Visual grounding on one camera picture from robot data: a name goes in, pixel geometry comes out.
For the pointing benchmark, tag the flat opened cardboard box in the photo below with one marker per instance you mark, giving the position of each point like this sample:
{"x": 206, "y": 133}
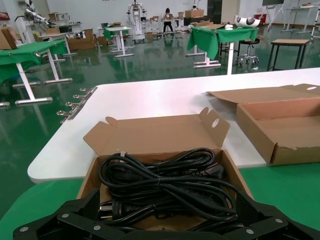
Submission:
{"x": 212, "y": 26}

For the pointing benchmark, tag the white curved shell part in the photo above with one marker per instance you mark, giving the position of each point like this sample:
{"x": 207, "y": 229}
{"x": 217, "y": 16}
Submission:
{"x": 241, "y": 20}

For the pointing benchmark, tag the white robot on stand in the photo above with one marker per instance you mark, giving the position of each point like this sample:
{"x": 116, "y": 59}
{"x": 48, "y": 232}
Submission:
{"x": 138, "y": 27}

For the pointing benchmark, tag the black stool with chrome base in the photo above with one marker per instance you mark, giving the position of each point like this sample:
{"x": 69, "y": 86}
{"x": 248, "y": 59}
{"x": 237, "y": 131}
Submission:
{"x": 248, "y": 41}

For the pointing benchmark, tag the dark door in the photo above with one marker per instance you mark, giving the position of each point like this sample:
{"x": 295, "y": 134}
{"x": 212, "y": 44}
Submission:
{"x": 214, "y": 10}

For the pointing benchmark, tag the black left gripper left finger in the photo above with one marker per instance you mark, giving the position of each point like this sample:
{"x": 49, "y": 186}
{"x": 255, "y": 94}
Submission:
{"x": 75, "y": 212}

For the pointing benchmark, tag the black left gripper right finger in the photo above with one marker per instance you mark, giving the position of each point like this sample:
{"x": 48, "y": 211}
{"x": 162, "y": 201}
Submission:
{"x": 260, "y": 217}

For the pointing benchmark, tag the wood top black frame stool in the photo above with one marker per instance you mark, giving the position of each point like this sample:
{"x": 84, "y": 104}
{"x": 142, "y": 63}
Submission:
{"x": 290, "y": 41}

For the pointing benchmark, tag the seated person in black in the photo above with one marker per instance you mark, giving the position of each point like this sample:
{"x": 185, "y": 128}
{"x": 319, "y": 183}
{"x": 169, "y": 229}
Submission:
{"x": 167, "y": 17}

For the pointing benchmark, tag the small white round object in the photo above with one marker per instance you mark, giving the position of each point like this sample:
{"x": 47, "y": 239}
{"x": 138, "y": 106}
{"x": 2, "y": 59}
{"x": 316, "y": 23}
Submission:
{"x": 228, "y": 27}

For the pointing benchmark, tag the tall brown cardboard box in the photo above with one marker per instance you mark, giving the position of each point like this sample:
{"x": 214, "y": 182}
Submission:
{"x": 6, "y": 40}

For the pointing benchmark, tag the open brown cardboard box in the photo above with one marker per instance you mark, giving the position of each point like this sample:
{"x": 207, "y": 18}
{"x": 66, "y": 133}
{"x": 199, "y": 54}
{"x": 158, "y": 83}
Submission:
{"x": 287, "y": 135}
{"x": 155, "y": 135}

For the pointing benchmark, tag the small brown cardboard box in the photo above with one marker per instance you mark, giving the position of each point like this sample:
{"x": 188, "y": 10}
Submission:
{"x": 53, "y": 30}

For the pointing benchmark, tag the white background desk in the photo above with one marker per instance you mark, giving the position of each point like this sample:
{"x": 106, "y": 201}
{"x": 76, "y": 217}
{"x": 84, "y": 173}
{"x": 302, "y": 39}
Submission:
{"x": 300, "y": 8}

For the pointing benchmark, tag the green cloth on small desk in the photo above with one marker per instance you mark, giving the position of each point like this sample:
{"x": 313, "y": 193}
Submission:
{"x": 117, "y": 29}

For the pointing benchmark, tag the silver metal binder clip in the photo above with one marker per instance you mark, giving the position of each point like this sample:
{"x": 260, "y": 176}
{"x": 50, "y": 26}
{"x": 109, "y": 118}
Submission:
{"x": 71, "y": 116}
{"x": 86, "y": 98}
{"x": 78, "y": 106}
{"x": 93, "y": 90}

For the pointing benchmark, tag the large brown cardboard box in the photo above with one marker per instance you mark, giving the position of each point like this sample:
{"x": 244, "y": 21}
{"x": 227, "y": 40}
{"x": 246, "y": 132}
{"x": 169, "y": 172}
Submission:
{"x": 81, "y": 44}

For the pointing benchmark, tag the white small desk frame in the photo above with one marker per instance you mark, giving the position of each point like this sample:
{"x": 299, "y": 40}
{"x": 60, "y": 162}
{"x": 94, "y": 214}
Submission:
{"x": 122, "y": 45}

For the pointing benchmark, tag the black screen on white stand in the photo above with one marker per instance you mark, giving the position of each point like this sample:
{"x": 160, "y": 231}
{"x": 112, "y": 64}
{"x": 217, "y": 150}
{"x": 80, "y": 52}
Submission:
{"x": 272, "y": 2}

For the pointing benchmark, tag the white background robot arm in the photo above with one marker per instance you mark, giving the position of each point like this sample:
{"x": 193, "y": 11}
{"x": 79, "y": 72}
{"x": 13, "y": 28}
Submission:
{"x": 32, "y": 15}

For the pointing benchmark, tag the white background table frame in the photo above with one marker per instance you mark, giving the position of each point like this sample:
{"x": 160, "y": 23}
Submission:
{"x": 230, "y": 57}
{"x": 35, "y": 100}

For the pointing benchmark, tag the green cloth on background table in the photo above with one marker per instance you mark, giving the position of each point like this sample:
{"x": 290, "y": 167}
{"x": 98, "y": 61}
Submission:
{"x": 207, "y": 37}
{"x": 15, "y": 57}

